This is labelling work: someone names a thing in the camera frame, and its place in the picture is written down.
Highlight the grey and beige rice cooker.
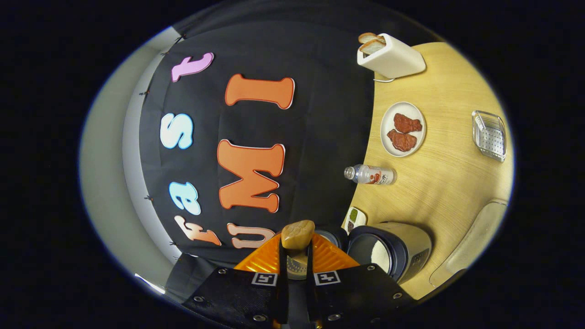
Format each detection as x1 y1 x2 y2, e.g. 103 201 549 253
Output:
286 222 432 285

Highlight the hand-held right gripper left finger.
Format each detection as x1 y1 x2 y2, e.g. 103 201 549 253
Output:
181 233 289 329

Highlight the white toaster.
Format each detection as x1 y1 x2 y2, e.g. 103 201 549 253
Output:
356 33 426 79

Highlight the white rice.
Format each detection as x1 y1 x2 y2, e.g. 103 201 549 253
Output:
371 239 391 272

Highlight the clear drink bottle red label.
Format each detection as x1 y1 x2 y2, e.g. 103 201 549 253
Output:
344 164 397 186

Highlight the clear rice container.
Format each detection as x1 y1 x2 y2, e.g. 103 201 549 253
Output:
429 200 509 287

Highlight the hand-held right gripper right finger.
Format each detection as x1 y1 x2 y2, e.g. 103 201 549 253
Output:
305 234 416 329

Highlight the small white sauce dish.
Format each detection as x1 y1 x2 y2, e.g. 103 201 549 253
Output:
345 207 367 233

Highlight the brown meat piece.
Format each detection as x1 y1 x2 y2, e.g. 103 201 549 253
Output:
394 113 423 134
387 129 418 153

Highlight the wooden spoon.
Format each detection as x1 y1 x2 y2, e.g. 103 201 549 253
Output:
280 220 316 256

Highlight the black backdrop cloth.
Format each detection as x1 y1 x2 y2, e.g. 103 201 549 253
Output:
137 0 444 297

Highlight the white plate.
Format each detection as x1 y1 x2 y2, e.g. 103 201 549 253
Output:
380 101 427 158

